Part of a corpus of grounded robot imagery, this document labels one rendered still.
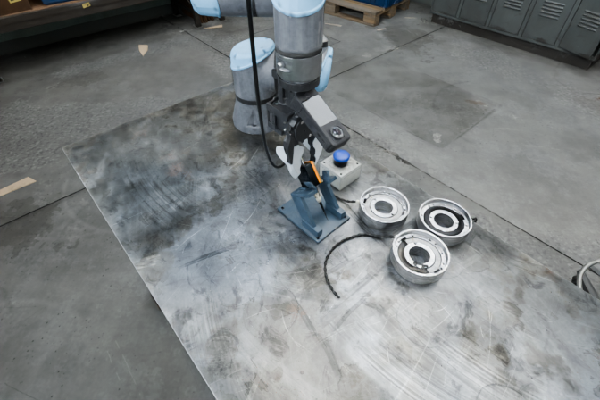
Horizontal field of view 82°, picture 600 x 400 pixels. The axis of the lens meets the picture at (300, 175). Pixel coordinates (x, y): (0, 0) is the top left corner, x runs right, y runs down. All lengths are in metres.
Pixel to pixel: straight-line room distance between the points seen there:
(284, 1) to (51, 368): 1.53
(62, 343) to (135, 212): 0.97
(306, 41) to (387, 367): 0.51
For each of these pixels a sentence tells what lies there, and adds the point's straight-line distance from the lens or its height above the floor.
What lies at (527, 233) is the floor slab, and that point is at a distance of 2.09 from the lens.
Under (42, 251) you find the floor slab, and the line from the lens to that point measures 2.09.
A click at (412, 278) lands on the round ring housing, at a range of 0.69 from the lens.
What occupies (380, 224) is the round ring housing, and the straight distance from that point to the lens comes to 0.74.
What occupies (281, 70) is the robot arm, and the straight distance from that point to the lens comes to 0.57.
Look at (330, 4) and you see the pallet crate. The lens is 4.43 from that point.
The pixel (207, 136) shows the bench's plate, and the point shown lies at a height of 0.80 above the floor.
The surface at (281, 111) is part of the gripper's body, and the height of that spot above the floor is 1.06.
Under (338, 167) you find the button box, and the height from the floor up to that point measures 0.84.
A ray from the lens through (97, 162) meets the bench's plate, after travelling 1.04.
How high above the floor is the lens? 1.39
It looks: 43 degrees down
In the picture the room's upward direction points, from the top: straight up
